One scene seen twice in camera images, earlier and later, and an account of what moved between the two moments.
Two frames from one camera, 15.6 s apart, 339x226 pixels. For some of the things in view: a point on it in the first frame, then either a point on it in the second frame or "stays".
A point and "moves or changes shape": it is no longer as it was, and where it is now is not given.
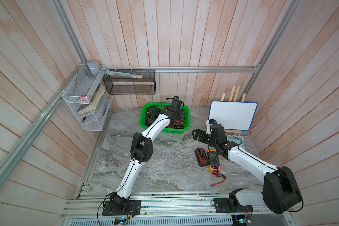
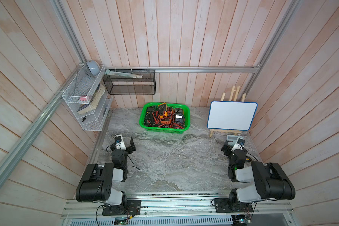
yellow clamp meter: x=213 y=160 moves or changes shape
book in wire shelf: x=84 y=108 stays
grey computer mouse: x=94 y=67 stays
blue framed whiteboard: x=233 y=115 stays
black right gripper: x=198 y=132 to x=228 y=149
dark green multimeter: x=151 y=115 stays
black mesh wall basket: x=122 y=84 stays
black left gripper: x=181 y=113 to x=129 y=149
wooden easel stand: x=231 y=99 stays
